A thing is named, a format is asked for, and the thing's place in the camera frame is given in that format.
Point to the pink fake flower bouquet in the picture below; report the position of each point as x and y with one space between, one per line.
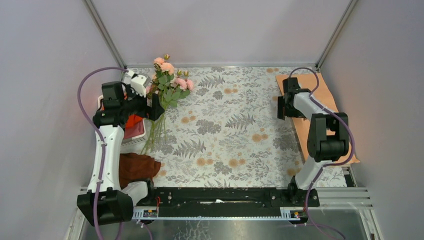
169 85

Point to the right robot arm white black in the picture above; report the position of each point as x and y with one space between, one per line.
327 137

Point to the orange cloth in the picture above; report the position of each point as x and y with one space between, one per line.
133 119

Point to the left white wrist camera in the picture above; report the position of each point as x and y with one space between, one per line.
138 82

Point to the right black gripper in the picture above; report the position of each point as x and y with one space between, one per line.
281 111

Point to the white plastic basket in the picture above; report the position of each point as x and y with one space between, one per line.
134 132

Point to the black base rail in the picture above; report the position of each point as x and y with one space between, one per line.
226 202

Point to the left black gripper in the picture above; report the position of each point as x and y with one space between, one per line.
157 109

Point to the brown cloth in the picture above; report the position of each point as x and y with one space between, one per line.
134 167

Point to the beige kraft wrapping paper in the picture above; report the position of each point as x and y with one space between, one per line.
321 95

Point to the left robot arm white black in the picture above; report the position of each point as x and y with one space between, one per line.
105 201

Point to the floral patterned table mat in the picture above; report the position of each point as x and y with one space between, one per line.
226 132

